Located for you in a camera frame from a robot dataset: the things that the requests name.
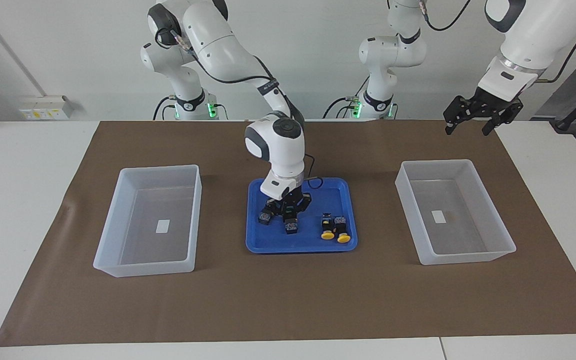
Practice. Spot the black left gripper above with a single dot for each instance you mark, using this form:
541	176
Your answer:
488	101

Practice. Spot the white wall socket box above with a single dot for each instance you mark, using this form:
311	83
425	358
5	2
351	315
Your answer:
45	107

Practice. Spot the brown paper table mat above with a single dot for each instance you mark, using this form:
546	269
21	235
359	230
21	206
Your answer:
288	300

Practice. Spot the yellow push button switch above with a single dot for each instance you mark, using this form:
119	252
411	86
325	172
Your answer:
327	227
342	231

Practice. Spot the green push button switch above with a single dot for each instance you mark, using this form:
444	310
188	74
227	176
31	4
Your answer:
265	218
291	227

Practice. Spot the white sticker in box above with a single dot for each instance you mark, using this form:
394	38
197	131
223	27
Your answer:
162	226
438	216

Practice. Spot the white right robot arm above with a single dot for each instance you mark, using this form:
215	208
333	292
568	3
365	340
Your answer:
218	45

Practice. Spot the translucent white plastic box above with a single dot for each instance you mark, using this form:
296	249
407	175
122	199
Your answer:
148	250
458	240

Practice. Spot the blue plastic tray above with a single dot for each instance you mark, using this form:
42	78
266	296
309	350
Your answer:
303	240

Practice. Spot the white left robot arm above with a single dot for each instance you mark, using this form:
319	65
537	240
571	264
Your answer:
533	30

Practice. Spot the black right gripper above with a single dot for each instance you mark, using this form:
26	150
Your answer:
293	200

